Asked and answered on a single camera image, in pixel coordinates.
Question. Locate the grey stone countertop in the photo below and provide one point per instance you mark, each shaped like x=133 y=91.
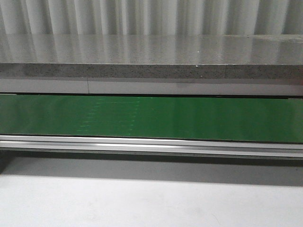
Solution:
x=152 y=56

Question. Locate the green conveyor belt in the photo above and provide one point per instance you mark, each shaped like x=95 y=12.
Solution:
x=193 y=118

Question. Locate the white pleated curtain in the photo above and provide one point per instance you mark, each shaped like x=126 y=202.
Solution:
x=152 y=17

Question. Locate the white conveyor back rail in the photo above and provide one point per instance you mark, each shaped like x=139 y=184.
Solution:
x=225 y=87

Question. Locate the aluminium conveyor front rail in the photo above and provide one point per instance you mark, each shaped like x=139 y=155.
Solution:
x=150 y=147

